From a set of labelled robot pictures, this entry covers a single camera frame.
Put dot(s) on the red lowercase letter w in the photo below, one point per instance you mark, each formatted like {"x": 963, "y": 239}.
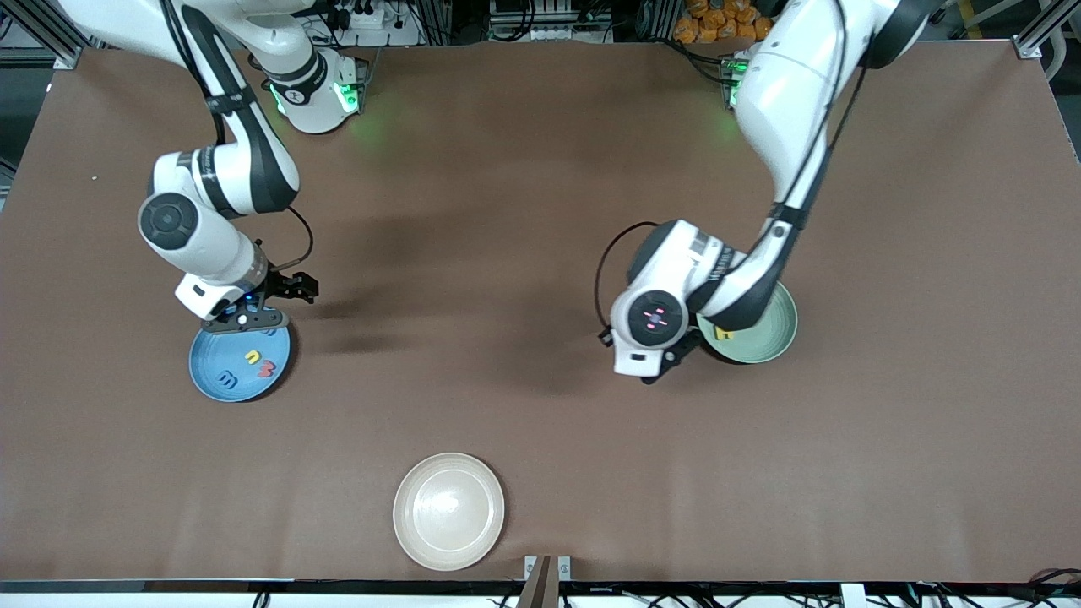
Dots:
{"x": 267, "y": 371}

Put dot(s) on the blue lowercase letter m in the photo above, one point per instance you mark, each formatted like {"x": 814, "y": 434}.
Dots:
{"x": 228, "y": 385}

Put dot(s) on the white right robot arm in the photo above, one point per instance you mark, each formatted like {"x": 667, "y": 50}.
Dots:
{"x": 211, "y": 249}

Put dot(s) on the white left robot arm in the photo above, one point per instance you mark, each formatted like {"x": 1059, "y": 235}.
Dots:
{"x": 785, "y": 101}

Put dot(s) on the blue round plate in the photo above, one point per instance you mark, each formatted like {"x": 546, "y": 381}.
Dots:
{"x": 211, "y": 359}

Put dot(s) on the green round plate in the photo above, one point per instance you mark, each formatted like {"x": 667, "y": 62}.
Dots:
{"x": 768, "y": 333}

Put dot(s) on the grey base connector box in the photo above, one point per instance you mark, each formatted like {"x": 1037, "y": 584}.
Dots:
{"x": 730, "y": 80}
{"x": 353, "y": 89}

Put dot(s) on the beige round plate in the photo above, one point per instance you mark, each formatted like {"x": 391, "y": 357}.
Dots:
{"x": 448, "y": 511}

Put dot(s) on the white power strip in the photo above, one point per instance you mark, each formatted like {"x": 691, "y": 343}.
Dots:
{"x": 384, "y": 34}

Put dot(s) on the orange packaged snacks pile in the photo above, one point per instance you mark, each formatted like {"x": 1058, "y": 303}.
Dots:
{"x": 718, "y": 25}

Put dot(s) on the white electronics box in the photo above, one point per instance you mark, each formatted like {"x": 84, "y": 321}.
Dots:
{"x": 549, "y": 32}

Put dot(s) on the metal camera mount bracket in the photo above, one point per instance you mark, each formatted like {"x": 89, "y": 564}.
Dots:
{"x": 540, "y": 587}

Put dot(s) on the aluminium frame profile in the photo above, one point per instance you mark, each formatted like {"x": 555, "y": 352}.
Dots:
{"x": 1030, "y": 46}
{"x": 51, "y": 55}

